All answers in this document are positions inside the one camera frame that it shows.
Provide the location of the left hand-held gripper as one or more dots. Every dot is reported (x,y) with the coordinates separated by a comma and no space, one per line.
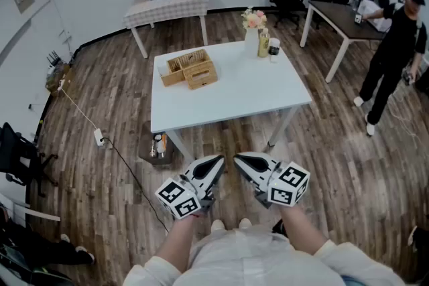
(177,198)

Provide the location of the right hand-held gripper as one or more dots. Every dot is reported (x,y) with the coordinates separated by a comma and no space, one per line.
(288,186)

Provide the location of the person's left forearm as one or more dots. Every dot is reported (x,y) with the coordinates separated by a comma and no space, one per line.
(177,241)

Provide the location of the person's right forearm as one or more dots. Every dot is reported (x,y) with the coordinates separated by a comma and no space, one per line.
(298,227)

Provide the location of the brown box with bottles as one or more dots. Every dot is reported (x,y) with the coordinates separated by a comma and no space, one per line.
(157,147)

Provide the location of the person's left shoe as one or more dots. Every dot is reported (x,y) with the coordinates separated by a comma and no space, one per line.
(218,225)

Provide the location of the person's shoe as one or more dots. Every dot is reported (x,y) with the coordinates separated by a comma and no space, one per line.
(245,223)
(218,225)

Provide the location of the person's right shoe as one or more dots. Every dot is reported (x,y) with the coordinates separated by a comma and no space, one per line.
(245,223)

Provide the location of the person's white jacket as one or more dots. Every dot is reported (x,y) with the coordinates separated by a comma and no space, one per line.
(241,258)

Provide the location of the white power strip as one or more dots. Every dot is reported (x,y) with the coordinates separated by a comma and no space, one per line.
(99,138)

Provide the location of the white bottle with black label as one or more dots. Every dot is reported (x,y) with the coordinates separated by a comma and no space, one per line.
(274,50)

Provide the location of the yellow bottle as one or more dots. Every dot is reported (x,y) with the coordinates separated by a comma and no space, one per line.
(263,45)

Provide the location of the white vase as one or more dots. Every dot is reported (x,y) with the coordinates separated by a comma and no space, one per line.
(251,43)

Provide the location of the white-legged side table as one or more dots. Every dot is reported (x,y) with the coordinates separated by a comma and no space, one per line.
(140,43)

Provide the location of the pink flower bouquet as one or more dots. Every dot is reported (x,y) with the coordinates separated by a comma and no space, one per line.
(254,18)

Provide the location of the checked tablecloth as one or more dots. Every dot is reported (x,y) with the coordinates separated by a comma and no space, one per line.
(167,8)

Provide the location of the dark-top table with white legs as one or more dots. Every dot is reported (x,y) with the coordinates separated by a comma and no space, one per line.
(342,18)

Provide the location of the cardboard box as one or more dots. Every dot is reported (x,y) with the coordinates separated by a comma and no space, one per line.
(57,80)

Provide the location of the black router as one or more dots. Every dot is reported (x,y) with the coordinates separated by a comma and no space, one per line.
(53,58)

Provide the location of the white bag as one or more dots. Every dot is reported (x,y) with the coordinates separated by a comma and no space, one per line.
(377,15)

